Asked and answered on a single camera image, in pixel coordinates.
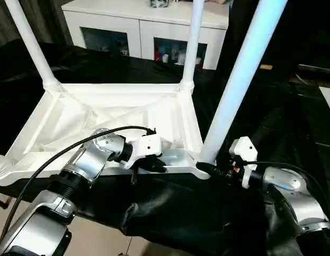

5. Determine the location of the black work mat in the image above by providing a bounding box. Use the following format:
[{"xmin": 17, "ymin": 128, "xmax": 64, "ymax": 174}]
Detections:
[{"xmin": 0, "ymin": 38, "xmax": 330, "ymax": 256}]

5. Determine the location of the flat white board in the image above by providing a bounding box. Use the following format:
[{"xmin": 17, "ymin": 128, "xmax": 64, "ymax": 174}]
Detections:
[{"xmin": 319, "ymin": 85, "xmax": 330, "ymax": 118}]

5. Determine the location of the white cabinet with glass doors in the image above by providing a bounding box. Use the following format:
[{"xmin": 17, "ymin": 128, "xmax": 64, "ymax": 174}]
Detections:
[{"xmin": 61, "ymin": 0, "xmax": 229, "ymax": 70}]

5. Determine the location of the grey curtain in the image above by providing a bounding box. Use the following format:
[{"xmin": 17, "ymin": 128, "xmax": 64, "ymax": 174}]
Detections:
[{"xmin": 0, "ymin": 0, "xmax": 69, "ymax": 46}]

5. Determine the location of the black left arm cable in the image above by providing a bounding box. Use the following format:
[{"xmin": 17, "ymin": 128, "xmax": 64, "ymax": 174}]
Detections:
[{"xmin": 0, "ymin": 126, "xmax": 156, "ymax": 251}]

